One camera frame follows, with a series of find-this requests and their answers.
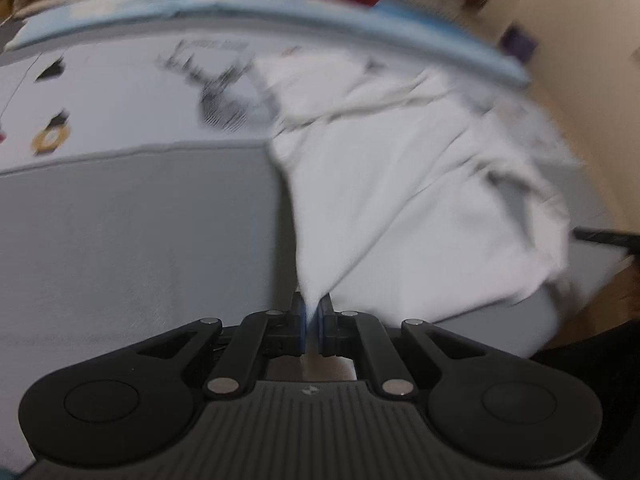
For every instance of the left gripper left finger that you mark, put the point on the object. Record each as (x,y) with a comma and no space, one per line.
(243,352)

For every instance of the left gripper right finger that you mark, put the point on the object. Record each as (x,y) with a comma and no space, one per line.
(362,338)

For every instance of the white t-shirt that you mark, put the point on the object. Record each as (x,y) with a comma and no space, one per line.
(407,203)

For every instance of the purple box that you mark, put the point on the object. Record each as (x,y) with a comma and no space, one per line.
(516,42)

